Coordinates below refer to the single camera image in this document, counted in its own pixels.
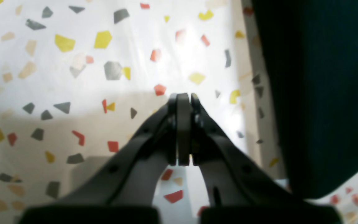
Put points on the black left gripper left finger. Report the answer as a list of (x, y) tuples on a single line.
[(122, 191)]

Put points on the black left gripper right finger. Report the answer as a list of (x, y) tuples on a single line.
[(238, 190)]

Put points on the black t-shirt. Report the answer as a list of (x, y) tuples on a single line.
[(310, 49)]

